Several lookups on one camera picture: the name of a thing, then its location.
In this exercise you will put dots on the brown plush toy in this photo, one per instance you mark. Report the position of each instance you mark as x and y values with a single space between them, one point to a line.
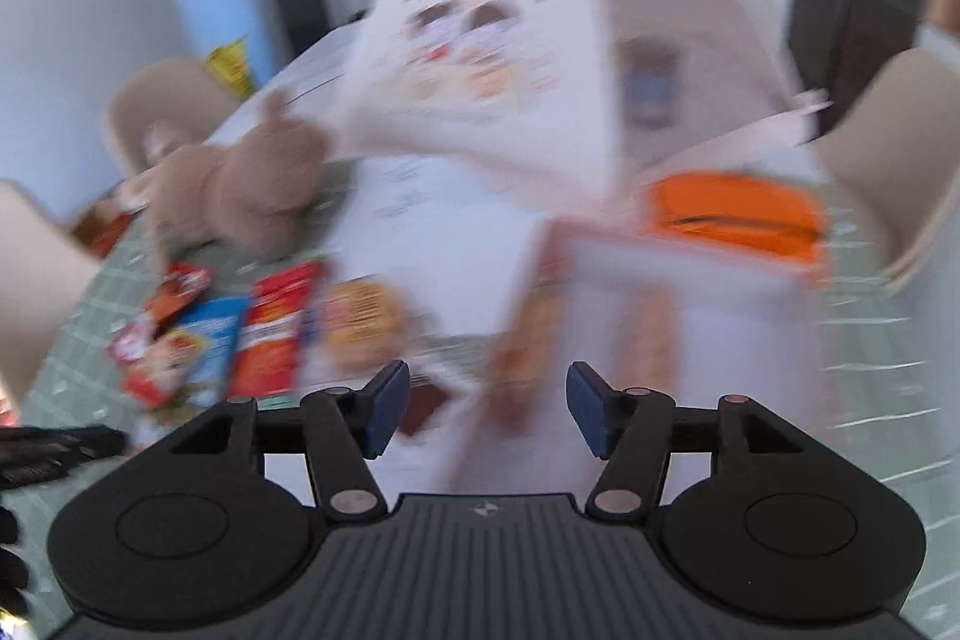
247 175

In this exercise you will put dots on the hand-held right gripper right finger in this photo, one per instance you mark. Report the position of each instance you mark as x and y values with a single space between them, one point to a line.
591 413

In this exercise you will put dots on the blue snack packet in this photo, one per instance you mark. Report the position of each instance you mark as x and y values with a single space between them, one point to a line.
204 347

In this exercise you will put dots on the small red white snack packet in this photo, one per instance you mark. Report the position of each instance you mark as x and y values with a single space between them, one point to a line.
133 341

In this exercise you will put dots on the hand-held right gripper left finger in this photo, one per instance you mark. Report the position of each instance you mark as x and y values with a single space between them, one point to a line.
384 411

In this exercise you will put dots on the beige chair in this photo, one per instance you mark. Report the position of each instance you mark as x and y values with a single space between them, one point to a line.
161 100
896 160
34 269

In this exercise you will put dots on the pink cardboard box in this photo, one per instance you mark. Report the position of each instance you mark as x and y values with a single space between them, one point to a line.
712 325

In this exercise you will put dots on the long red snack packet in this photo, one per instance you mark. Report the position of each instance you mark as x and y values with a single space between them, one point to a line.
276 329

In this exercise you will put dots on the orange bag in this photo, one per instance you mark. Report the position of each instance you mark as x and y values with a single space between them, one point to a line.
731 212

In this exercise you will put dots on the tan snack packet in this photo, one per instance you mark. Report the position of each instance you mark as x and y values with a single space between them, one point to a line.
367 321

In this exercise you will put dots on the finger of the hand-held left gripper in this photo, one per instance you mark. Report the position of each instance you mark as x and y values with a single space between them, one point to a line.
82 439

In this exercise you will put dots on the white leaf print table runner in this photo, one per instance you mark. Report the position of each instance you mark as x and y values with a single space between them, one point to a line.
420 212

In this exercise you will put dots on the yellow bag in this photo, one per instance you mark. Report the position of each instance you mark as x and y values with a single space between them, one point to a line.
229 64

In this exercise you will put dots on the small orange red snack packet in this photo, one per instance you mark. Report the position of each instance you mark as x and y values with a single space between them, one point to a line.
178 293

